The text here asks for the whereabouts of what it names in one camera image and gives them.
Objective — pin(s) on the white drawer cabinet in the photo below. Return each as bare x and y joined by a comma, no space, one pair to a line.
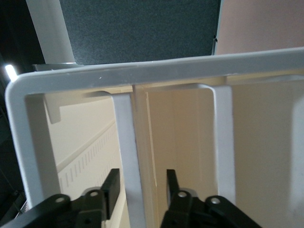
166,71

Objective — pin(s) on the white background post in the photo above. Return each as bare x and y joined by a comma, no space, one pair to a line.
52,31

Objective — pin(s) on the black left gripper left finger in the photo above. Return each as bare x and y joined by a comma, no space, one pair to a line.
111,190

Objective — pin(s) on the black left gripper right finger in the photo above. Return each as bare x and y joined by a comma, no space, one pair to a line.
173,190

